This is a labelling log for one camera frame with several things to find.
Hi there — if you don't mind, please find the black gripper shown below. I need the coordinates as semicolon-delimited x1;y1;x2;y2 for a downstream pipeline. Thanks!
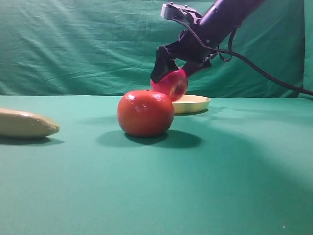
150;18;219;83

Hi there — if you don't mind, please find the red apple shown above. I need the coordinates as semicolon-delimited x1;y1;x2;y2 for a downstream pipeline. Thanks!
150;67;188;102

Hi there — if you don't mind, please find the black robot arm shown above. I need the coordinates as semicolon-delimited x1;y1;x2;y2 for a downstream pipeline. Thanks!
150;0;262;83

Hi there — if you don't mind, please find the pale yellow plate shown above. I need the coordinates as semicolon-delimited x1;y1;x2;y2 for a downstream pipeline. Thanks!
172;95;211;114

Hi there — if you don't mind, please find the shiny orange fruit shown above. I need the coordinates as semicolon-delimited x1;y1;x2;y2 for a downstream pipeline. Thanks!
117;90;174;137

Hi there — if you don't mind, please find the green backdrop cloth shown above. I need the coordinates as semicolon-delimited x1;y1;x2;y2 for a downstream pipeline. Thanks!
0;0;313;95

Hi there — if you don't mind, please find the yellow plastic banana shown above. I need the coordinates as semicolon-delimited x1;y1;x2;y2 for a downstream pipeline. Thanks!
0;108;60;139

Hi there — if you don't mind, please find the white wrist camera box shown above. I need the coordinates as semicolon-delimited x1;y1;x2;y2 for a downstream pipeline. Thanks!
160;2;202;24

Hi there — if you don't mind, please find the black cable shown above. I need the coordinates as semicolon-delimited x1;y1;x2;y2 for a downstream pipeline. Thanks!
172;16;313;96

